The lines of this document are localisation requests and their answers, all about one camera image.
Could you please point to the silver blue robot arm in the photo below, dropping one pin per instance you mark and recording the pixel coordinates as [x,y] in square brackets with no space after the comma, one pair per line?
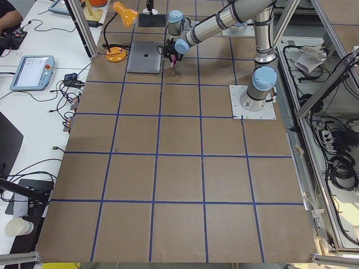
[244,19]

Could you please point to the black camera stand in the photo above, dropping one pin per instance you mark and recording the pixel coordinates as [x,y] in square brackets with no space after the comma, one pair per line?
[150,10]

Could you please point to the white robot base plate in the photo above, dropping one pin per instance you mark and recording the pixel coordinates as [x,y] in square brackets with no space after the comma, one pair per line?
[243,107]

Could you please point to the aluminium frame post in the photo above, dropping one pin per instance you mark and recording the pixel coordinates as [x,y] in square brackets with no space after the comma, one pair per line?
[82,27]

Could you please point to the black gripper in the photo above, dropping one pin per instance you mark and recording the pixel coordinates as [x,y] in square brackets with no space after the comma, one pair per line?
[171,53]

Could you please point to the black power adapter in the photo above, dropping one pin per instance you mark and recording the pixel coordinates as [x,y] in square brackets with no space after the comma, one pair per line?
[71,80]

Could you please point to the orange desk lamp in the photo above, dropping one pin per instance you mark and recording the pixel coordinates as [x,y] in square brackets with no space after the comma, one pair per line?
[122,21]

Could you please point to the grey closed laptop notebook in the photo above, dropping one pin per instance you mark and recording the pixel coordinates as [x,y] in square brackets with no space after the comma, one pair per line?
[144,57]

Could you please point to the blue teach pendant tablet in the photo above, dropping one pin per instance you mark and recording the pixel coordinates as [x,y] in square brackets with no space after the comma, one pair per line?
[33,73]

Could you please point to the wooden stand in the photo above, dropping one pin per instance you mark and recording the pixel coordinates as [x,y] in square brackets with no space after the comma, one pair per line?
[92,14]

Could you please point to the white paper cup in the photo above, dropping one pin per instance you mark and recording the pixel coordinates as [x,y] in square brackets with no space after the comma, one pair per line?
[18,227]

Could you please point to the pink highlighter pen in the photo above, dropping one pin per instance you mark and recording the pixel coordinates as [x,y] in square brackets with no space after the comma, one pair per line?
[173,61]

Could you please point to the white papers pile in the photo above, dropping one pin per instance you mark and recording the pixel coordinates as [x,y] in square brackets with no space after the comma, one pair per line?
[311,57]

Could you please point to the white power strip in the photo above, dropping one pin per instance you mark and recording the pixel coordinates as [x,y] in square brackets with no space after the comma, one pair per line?
[327,139]

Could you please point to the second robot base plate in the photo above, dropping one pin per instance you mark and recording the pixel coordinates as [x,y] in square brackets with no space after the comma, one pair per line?
[245,31]

